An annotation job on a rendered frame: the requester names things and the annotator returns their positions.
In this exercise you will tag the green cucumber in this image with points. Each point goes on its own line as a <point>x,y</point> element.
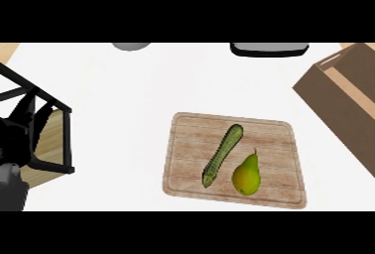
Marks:
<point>223,153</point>

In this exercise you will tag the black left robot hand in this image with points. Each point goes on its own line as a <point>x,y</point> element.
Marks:
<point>15,139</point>

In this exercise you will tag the green yellow pear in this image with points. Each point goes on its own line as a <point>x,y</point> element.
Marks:
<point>246,177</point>

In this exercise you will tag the brown cardboard box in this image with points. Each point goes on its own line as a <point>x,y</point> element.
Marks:
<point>336,109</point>

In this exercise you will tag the wooden cutting board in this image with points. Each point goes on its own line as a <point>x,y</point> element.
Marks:
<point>273,158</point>

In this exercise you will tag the grey round object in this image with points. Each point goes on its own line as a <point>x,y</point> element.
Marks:
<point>130,45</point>

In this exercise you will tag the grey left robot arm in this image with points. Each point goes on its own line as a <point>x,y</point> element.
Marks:
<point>10,188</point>

